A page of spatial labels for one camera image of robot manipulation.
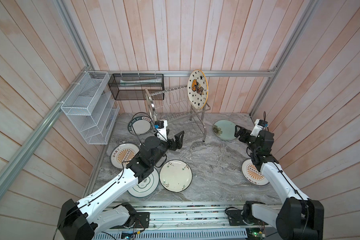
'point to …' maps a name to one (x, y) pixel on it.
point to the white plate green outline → (147, 187)
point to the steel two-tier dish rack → (173, 106)
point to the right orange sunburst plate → (251, 174)
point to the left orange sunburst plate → (122, 153)
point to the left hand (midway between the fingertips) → (177, 133)
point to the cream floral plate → (176, 176)
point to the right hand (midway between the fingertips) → (241, 127)
